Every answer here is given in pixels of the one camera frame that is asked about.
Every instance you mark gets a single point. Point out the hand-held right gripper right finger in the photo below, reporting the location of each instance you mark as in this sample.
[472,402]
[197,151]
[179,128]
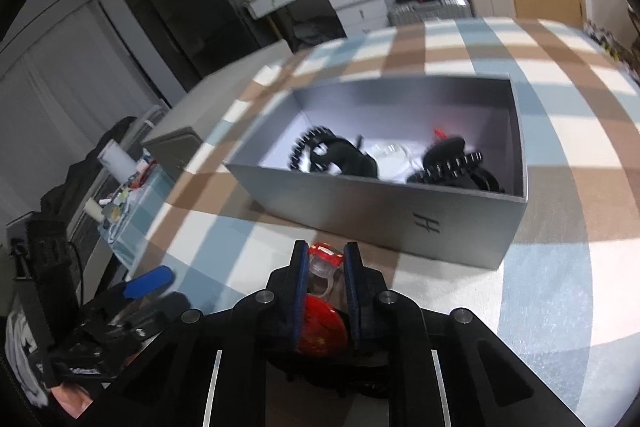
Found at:
[352,287]

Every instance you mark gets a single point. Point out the silver cardboard box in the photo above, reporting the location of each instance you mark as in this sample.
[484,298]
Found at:
[350,212]

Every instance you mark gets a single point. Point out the dark cloth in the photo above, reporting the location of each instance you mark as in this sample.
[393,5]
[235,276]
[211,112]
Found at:
[75,187]

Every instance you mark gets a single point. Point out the grey cloth pile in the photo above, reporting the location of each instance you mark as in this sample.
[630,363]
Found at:
[317,29]

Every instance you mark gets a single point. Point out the grey ottoman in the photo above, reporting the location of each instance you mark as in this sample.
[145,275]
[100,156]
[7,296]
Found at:
[200,107]

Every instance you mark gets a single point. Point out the person's left hand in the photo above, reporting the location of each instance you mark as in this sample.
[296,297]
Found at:
[70,399]

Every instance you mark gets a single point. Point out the cluttered side table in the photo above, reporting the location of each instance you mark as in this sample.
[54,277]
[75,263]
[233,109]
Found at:
[135,217]

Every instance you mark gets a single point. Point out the white round clear ornament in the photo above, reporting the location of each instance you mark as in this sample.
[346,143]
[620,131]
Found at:
[392,162]

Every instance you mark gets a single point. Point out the silver hard suitcase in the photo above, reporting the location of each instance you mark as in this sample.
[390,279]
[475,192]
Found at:
[430,13]

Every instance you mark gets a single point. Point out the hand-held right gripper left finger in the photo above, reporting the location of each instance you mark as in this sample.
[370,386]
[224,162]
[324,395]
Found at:
[298,287]

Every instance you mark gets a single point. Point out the red round hair clip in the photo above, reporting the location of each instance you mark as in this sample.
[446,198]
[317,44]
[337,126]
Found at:
[320,327]

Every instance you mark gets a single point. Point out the white cylinder bottle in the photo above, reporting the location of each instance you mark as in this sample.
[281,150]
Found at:
[117,161]

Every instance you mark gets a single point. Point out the pile of floor shoes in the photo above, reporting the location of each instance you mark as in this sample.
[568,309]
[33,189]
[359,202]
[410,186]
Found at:
[615,39]

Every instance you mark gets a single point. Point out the dark grey fridge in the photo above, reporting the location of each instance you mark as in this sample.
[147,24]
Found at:
[220,7]

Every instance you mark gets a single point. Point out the white curtain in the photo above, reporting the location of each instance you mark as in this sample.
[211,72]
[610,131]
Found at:
[60,82]

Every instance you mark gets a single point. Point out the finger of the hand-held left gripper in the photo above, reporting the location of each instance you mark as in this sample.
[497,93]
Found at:
[160,307]
[147,282]

